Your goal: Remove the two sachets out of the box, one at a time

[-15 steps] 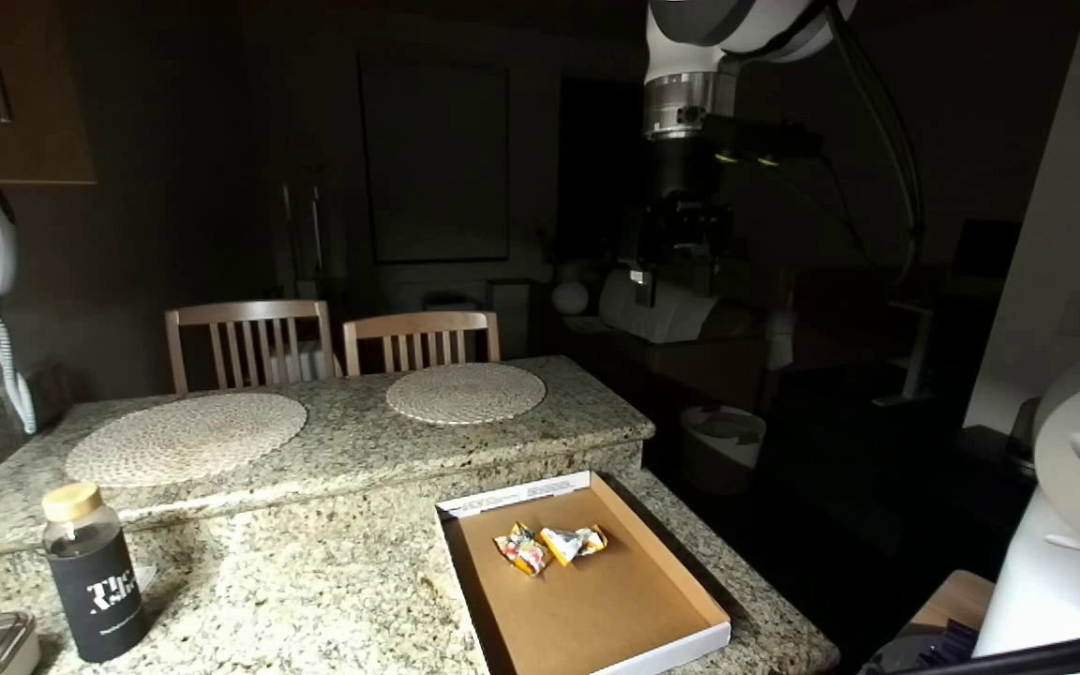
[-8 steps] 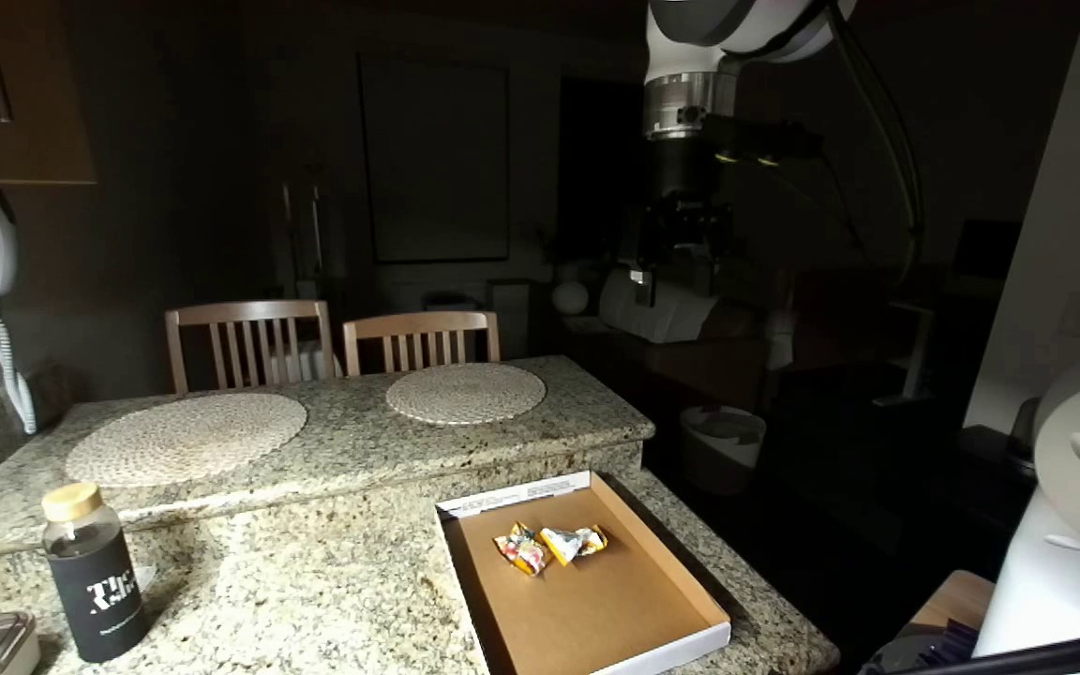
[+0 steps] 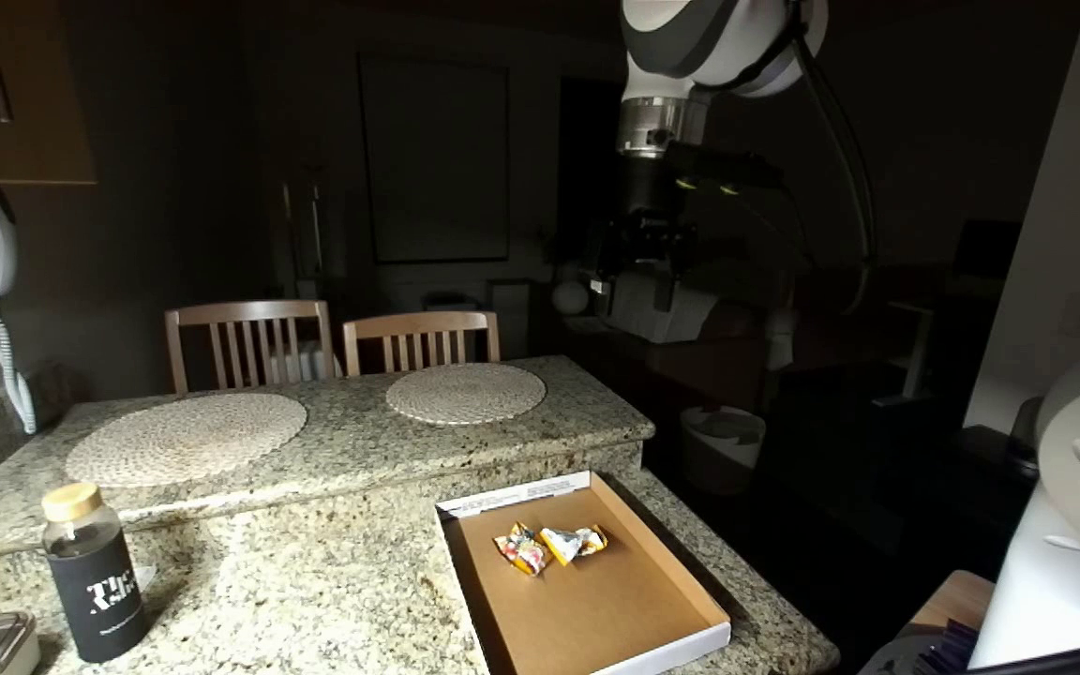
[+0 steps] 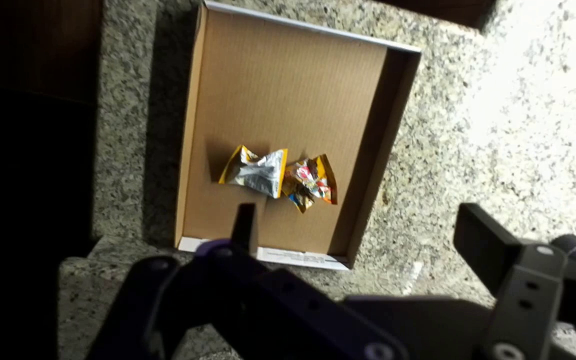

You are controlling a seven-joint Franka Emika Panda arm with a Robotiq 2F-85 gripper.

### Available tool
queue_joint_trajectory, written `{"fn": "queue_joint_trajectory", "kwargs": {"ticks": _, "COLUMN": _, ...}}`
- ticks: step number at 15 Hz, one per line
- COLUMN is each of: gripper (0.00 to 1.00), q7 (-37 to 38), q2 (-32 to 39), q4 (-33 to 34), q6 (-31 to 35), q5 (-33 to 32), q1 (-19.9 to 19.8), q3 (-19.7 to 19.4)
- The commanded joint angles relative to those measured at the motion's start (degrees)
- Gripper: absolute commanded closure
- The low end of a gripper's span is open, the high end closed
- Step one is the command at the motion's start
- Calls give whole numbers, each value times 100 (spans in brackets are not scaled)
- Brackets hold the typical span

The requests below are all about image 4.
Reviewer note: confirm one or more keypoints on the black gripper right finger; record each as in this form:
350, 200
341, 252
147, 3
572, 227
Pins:
529, 293

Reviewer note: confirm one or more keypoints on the colourful yellow cartoon sachet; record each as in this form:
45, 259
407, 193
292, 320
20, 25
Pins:
309, 180

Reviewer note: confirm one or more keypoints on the shallow brown cardboard box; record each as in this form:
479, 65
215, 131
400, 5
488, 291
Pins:
280, 87

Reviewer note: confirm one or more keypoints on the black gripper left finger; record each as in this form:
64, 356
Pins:
269, 301

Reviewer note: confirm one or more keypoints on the silver and yellow sachet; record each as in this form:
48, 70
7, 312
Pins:
260, 174

